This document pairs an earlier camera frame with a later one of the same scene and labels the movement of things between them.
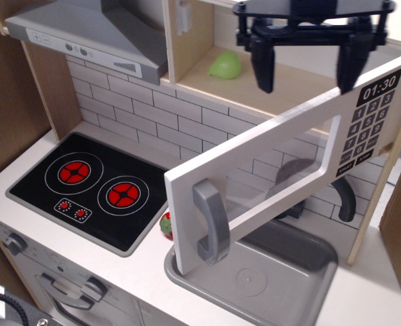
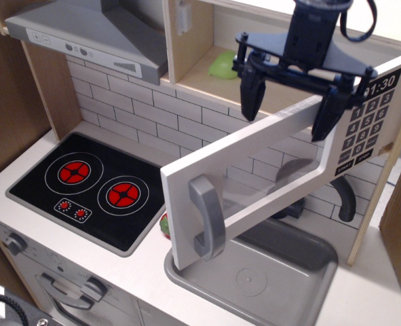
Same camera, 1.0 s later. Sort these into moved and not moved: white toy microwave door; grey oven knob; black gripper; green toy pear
Moved: black gripper
Not moved: white toy microwave door; grey oven knob; green toy pear
